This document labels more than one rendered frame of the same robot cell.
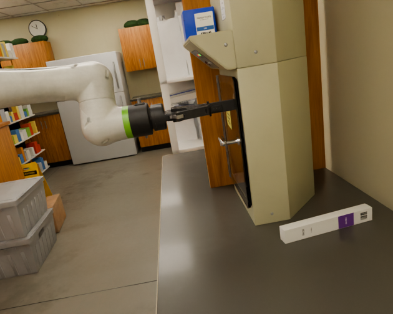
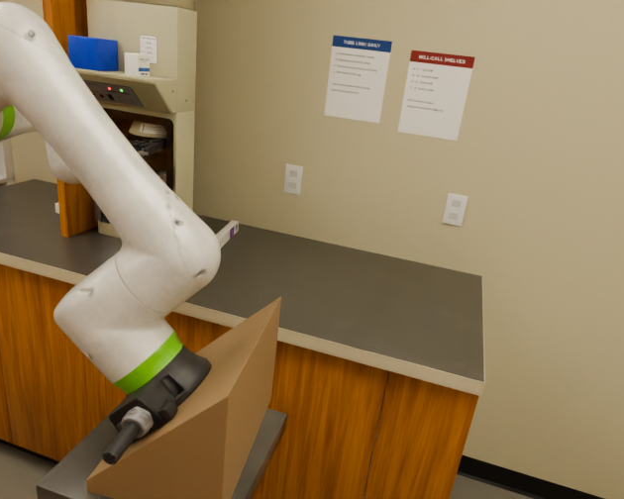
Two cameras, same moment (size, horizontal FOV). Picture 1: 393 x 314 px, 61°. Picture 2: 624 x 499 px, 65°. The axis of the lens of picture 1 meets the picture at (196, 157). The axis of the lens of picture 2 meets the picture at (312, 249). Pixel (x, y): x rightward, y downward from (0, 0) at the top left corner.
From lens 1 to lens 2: 121 cm
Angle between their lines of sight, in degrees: 68
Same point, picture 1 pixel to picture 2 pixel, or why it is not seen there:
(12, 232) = not seen: outside the picture
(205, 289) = (213, 288)
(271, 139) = (187, 174)
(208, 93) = not seen: hidden behind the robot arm
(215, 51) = (167, 96)
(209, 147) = (68, 188)
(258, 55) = (187, 103)
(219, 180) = (75, 227)
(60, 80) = not seen: hidden behind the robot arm
